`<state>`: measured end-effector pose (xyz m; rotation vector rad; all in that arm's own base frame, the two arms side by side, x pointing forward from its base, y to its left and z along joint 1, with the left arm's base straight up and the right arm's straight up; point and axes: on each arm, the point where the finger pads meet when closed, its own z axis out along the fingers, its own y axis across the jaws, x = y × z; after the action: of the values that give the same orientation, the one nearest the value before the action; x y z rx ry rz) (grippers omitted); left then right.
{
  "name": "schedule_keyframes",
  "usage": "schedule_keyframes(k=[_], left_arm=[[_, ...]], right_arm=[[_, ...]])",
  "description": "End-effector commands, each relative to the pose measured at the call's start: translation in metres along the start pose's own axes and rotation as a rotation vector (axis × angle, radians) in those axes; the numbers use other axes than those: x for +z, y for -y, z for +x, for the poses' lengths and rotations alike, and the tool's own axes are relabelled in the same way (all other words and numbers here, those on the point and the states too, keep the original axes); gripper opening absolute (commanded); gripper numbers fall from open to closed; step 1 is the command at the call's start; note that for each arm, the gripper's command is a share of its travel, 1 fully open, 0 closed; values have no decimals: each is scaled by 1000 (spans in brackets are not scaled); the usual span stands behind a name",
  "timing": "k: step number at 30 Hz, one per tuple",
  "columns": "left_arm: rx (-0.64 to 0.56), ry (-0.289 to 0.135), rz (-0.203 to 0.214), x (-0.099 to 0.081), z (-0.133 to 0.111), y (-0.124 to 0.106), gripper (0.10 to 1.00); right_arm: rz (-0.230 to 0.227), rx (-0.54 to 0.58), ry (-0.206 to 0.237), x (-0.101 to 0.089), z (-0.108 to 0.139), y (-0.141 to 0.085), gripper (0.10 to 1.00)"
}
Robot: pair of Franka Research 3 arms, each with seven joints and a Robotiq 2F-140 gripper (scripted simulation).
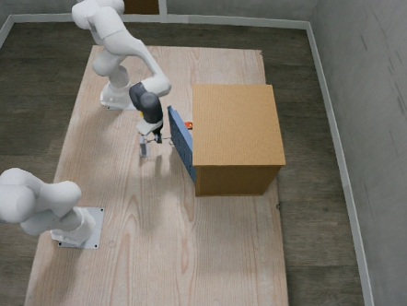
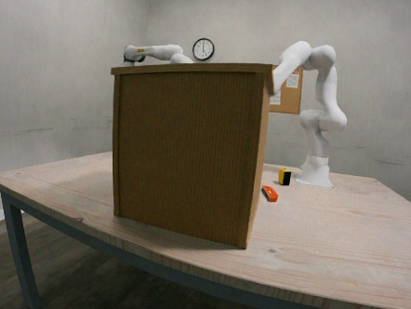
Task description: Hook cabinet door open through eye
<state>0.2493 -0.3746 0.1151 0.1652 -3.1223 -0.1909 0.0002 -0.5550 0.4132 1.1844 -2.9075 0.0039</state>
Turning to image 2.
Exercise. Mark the orange torpedo level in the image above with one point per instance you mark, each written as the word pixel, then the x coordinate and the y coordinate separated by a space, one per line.
pixel 268 191

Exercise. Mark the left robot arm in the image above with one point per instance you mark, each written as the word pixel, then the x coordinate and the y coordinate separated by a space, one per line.
pixel 315 169

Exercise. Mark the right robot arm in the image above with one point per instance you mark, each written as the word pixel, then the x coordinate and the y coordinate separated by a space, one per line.
pixel 168 52

